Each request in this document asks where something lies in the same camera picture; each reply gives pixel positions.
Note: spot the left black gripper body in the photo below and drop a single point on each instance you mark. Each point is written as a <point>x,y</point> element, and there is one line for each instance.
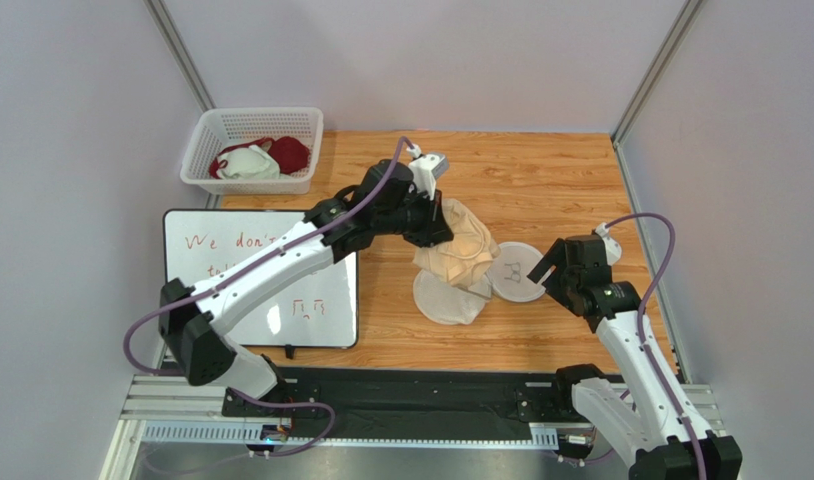
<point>419,213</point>

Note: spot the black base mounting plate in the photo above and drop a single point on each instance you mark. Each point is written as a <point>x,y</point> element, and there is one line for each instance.
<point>375,404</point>

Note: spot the white plastic basket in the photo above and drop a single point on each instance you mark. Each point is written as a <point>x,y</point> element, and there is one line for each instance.
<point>218,129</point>

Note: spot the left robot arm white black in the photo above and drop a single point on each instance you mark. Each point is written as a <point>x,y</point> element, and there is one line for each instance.
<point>194,321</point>

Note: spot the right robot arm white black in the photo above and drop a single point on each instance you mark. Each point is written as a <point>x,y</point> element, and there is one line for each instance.
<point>660,434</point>

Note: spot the white bra in basket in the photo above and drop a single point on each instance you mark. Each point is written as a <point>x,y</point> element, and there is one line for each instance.
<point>247,163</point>

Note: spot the round white bag lid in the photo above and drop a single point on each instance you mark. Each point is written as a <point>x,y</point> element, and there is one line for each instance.
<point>508,274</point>

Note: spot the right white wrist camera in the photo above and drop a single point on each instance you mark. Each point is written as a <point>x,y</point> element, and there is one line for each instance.
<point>612,247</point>

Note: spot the beige bra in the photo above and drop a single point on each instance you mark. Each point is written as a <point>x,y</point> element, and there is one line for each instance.
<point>463,261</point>

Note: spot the whiteboard with red writing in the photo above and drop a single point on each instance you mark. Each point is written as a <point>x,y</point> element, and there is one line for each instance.
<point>318,311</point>

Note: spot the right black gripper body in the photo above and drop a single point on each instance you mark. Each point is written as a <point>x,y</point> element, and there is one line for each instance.
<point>565,275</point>

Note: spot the aluminium frame rail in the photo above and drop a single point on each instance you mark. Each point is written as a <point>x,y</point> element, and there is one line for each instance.
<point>170,430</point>

